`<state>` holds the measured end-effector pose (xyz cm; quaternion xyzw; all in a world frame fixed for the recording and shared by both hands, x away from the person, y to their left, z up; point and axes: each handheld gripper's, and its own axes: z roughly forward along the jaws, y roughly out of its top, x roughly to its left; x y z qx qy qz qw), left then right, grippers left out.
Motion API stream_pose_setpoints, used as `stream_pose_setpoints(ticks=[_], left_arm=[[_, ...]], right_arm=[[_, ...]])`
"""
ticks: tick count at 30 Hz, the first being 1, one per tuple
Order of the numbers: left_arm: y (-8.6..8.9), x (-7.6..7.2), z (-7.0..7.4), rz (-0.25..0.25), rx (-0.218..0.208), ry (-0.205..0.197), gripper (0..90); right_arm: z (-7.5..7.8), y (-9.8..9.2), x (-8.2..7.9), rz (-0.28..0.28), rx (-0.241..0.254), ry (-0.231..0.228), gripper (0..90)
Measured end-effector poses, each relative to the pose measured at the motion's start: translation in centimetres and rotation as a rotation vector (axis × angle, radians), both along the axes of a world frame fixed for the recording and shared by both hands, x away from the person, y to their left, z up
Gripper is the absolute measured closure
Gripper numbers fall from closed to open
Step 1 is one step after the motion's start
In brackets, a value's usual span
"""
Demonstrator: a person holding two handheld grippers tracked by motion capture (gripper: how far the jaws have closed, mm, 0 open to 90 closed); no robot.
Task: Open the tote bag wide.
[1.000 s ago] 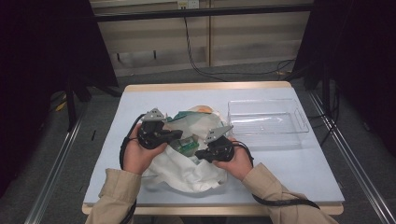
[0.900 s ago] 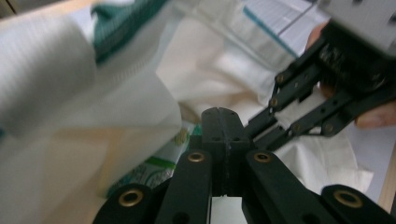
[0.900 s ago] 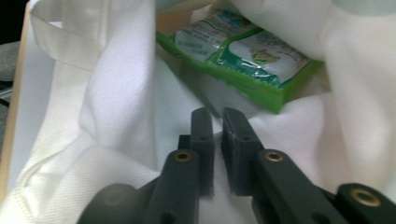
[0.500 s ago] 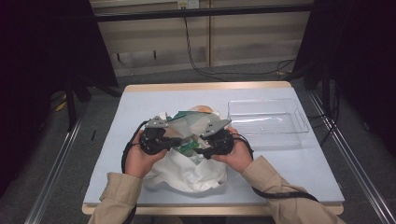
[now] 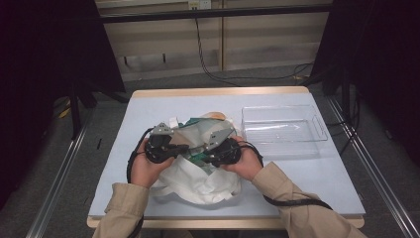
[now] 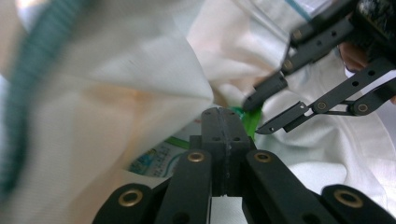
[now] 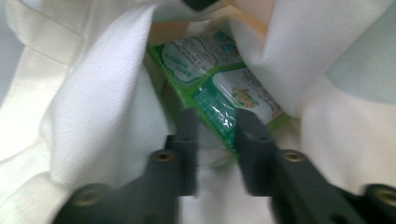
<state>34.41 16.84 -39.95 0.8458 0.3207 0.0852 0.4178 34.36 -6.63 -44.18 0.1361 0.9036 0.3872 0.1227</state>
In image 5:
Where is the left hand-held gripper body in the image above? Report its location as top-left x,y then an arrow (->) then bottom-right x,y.
144,122 -> 176,165

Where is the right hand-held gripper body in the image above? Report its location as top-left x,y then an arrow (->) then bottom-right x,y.
205,128 -> 243,169

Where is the white plastic bag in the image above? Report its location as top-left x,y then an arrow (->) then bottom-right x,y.
150,111 -> 244,205

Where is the person's right hand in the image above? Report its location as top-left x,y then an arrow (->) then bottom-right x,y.
220,135 -> 264,182

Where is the person's left hand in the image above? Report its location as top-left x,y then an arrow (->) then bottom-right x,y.
131,138 -> 176,189

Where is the clear plastic tray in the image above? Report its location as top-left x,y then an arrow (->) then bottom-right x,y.
240,104 -> 329,160

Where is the black metal stand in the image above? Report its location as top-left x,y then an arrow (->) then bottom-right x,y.
67,82 -> 98,141

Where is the black horizontal bar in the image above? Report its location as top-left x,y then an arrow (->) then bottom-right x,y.
98,3 -> 333,25

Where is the black curtain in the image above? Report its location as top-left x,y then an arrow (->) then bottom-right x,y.
0,0 -> 127,210
310,0 -> 420,157

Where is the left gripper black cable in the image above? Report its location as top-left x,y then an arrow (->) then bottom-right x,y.
126,127 -> 155,238

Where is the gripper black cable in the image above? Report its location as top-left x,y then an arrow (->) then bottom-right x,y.
126,127 -> 155,238
237,141 -> 334,211

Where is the black floor cable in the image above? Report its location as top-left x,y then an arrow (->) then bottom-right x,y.
194,18 -> 315,88

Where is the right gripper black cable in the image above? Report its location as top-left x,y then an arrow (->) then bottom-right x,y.
237,141 -> 334,211

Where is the aluminium floor rail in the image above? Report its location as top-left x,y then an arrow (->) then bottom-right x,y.
326,95 -> 420,238
25,107 -> 97,238

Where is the white wall outlet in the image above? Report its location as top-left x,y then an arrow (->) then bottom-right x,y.
187,0 -> 213,11

